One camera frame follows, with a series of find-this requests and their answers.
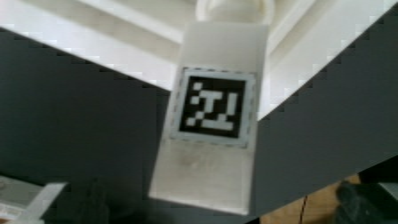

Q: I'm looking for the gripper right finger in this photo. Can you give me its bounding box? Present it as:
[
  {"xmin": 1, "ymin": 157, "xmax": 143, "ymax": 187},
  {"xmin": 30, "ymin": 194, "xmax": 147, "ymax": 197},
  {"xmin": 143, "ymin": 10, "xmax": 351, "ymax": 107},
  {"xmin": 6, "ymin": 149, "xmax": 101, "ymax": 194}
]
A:
[{"xmin": 335, "ymin": 182, "xmax": 398, "ymax": 224}]

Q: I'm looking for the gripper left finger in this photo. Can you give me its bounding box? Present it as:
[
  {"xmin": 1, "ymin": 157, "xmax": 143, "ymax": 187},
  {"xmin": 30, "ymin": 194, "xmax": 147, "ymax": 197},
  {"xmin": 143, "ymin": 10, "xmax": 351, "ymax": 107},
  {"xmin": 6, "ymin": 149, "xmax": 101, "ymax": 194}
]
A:
[{"xmin": 0, "ymin": 175, "xmax": 67, "ymax": 224}]

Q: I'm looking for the white leg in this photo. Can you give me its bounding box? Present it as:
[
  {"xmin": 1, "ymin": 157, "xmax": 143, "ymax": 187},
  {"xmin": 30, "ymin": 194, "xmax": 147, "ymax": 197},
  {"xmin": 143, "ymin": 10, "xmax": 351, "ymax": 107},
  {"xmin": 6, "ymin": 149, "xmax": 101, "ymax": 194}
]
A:
[{"xmin": 149, "ymin": 0, "xmax": 275, "ymax": 215}]

